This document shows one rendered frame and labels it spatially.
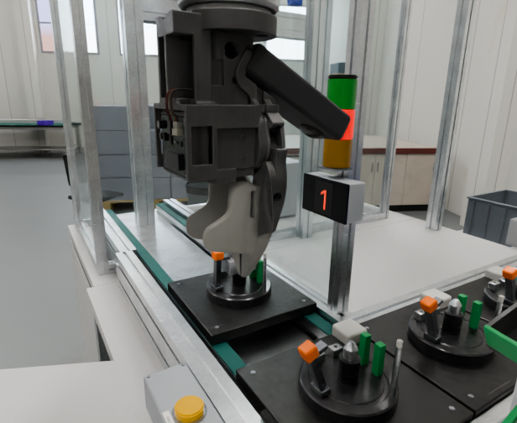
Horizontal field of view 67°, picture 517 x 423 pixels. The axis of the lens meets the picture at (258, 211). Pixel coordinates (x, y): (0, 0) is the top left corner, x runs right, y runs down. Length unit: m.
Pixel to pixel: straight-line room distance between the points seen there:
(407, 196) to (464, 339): 4.62
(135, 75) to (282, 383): 1.10
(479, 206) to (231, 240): 2.32
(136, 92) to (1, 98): 10.04
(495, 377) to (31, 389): 0.79
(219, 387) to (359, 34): 0.60
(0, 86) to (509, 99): 10.24
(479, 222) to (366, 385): 2.05
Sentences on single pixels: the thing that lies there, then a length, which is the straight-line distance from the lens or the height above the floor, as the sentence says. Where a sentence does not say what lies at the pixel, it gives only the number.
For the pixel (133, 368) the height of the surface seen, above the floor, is 0.86.
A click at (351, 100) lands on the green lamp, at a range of 0.70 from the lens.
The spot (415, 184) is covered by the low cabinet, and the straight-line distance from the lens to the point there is 5.36.
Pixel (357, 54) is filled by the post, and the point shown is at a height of 1.45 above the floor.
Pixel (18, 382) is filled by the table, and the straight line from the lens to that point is 0.91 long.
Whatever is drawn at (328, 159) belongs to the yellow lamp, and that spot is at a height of 1.28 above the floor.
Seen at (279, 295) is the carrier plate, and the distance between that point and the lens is 0.86.
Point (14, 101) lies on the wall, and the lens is 11.30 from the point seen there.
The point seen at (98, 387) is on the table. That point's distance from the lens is 0.84.
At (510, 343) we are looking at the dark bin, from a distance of 0.35.
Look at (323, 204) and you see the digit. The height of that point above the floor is 1.19.
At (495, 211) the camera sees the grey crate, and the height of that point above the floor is 0.80.
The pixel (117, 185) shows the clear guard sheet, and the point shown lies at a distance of 1.73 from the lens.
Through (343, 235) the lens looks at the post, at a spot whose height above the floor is 1.13.
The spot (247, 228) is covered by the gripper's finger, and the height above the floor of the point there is 1.27.
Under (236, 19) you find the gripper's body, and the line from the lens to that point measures 0.29.
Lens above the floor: 1.37
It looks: 16 degrees down
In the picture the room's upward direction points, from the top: 1 degrees clockwise
